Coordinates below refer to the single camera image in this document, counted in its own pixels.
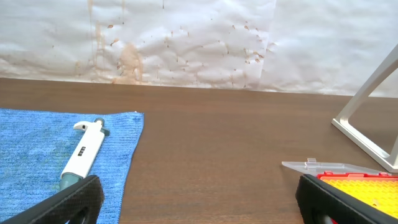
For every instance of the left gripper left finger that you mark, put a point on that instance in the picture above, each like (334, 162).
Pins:
(71, 202)

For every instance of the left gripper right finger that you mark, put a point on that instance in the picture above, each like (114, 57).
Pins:
(329, 205)

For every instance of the white pipette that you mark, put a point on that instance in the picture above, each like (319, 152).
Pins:
(85, 152)

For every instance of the red and yellow tip box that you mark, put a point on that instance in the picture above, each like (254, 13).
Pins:
(367, 189)

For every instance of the blue cloth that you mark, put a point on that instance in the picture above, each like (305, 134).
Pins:
(34, 146)

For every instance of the white and blue stand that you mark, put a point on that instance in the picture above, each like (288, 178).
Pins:
(360, 141)

